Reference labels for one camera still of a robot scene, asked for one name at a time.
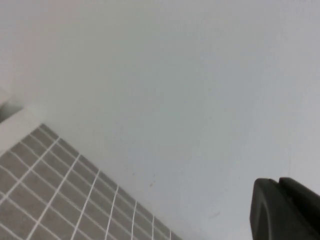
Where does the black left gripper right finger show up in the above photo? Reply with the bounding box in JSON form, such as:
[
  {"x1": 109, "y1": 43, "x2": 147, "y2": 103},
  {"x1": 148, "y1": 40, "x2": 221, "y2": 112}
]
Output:
[{"x1": 278, "y1": 177, "x2": 320, "y2": 240}]

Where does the grey checked tablecloth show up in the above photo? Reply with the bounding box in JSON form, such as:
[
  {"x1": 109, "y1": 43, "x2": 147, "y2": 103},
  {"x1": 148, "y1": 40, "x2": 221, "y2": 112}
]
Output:
[{"x1": 0, "y1": 122, "x2": 185, "y2": 240}]

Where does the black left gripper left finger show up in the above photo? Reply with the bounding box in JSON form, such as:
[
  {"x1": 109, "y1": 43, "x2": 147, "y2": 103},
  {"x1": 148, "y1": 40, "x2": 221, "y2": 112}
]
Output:
[{"x1": 249, "y1": 177, "x2": 311, "y2": 240}]

